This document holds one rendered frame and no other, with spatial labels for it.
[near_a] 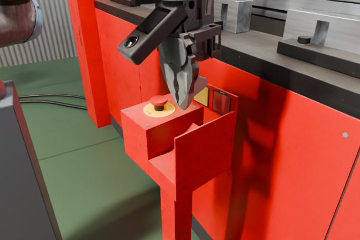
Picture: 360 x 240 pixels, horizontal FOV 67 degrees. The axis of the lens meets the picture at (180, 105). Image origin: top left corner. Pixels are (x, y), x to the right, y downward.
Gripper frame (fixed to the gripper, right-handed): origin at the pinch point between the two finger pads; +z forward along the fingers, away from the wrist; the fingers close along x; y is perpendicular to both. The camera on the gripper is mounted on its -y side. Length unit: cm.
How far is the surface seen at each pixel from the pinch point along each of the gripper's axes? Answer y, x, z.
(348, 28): 36.1, -12.4, -8.2
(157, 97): 1.4, 9.8, 2.9
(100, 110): 28, 132, 73
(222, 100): 10.0, -1.3, 2.7
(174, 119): 1.7, 4.5, 6.3
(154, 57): 30, 55, 14
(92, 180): -2, 84, 84
